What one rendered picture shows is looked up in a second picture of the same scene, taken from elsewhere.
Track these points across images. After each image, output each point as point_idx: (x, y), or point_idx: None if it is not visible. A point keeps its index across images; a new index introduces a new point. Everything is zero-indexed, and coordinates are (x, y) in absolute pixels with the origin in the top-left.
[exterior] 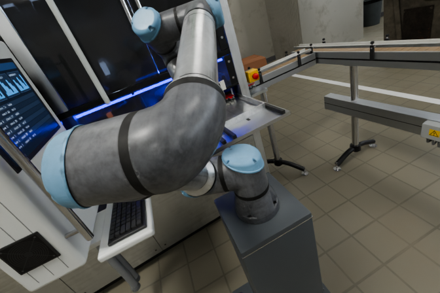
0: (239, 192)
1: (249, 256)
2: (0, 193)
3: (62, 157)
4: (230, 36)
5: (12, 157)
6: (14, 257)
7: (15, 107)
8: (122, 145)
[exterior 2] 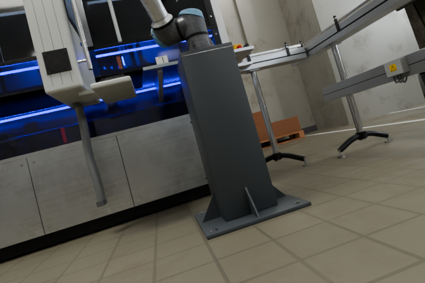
0: (186, 32)
1: (185, 57)
2: (59, 19)
3: None
4: (218, 16)
5: (71, 4)
6: (49, 59)
7: (72, 9)
8: None
